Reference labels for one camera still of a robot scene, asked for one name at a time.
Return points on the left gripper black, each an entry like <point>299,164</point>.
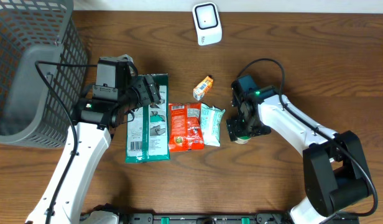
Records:
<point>143,86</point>

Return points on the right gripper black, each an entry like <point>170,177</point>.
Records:
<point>235,129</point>

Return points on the green-lid white jar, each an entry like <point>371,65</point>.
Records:
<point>242,140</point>

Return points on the teal white snack packet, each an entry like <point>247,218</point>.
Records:
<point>210,120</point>

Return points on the green white snack bag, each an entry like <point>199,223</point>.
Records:
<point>147,129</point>

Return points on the red snack packet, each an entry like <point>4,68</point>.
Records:
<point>186,133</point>

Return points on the orange white small packet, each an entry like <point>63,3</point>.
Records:
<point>203,87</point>

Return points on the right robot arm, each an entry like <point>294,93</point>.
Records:
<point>335,170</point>

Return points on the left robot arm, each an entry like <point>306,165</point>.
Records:
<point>89,137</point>

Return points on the white barcode scanner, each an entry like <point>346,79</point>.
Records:
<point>207,23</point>

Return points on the grey plastic mesh basket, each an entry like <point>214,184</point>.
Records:
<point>38,36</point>

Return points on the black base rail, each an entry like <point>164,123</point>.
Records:
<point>210,217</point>

